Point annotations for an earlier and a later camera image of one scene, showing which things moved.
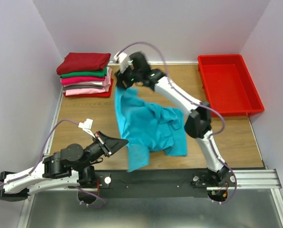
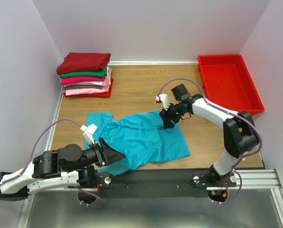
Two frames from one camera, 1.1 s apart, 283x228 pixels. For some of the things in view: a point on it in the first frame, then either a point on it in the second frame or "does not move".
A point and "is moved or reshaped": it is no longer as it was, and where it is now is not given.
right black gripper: [122, 79] → [169, 116]
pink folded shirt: [89, 91] does not move
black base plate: [159, 184] does not move
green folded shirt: [91, 73] does not move
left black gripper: [104, 144] → [99, 154]
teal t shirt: [146, 127] is moved or reshaped
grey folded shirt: [72, 87] does not move
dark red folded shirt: [78, 61] does not move
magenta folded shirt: [84, 80] does not move
